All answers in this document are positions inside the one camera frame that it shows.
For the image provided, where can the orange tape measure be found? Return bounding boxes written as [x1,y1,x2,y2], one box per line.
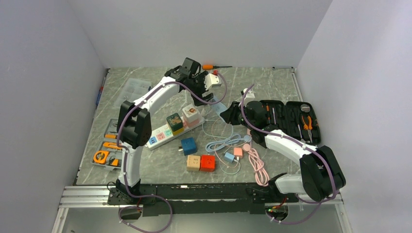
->
[93,150,110,165]

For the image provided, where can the dark green cube charger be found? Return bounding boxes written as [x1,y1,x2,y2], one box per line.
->
[166,113,184,131]

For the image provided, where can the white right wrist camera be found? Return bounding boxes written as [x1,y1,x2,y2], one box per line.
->
[242,88,256,100]

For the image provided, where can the light blue coiled cable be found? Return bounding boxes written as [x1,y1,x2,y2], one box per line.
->
[205,123,245,155]

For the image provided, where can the blue cube charger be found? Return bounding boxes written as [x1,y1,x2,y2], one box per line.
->
[178,137,197,155]

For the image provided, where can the long nose orange pliers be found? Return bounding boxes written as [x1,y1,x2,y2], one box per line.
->
[301,115,313,143]

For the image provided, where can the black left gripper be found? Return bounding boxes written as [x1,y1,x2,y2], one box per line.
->
[188,71,214,106]

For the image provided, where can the orange screwdriver at back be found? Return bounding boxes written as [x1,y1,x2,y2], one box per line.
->
[202,65,232,70]

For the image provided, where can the red cube adapter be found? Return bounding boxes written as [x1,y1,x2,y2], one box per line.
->
[199,155,215,172]

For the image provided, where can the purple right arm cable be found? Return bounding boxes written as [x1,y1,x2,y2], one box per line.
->
[240,84,341,225]

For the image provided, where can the grey open tool case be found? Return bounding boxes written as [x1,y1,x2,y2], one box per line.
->
[90,118,122,170]

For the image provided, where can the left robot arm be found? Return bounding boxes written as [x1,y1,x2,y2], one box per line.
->
[116,58,213,204]

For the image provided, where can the blue red pen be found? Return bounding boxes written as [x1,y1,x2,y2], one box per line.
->
[95,77,106,106]

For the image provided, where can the pink round plug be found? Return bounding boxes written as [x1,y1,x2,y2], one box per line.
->
[242,144,252,152]

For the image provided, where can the yellow cube adapter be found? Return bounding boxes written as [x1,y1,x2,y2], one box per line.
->
[172,127,185,136]

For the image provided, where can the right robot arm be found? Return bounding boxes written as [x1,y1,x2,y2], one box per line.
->
[219,100,346,202]

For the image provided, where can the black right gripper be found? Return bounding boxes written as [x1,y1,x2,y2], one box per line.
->
[220,101,255,131]

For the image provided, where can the white cube charger with picture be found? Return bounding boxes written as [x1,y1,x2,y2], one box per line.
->
[182,104,200,127]

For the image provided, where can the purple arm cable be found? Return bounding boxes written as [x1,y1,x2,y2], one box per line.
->
[116,71,228,233]
[240,84,341,225]

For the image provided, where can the peach cube charger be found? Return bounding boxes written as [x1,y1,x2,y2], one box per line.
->
[186,155,201,171]

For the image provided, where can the black open tool case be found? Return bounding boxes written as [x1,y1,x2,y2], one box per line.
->
[267,100,321,145]

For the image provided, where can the pink cable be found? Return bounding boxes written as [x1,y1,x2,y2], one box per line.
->
[245,128,270,187]

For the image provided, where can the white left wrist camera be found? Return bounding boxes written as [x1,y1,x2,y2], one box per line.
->
[204,73,223,91]

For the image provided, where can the light blue power strip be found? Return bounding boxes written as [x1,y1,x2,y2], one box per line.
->
[209,102,227,122]

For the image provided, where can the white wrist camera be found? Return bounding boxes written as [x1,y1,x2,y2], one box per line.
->
[204,73,223,91]
[242,88,256,100]

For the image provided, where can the orange black utility knife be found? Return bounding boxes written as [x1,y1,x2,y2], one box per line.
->
[103,142,122,150]

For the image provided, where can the light blue charger plug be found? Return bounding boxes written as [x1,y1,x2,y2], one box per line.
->
[223,152,235,163]

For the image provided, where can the small pink plug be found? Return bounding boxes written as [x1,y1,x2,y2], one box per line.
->
[233,147,243,159]

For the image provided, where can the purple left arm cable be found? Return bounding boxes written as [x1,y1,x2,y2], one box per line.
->
[116,71,228,233]

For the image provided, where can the white power strip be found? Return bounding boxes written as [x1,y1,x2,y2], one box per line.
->
[145,116,205,150]

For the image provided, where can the clear plastic screw organizer box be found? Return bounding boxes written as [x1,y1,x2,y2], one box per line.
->
[113,78,152,108]

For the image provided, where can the small light blue plug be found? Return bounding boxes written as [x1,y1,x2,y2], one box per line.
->
[243,135,252,143]

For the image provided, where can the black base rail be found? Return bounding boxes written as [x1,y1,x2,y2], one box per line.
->
[107,183,298,216]

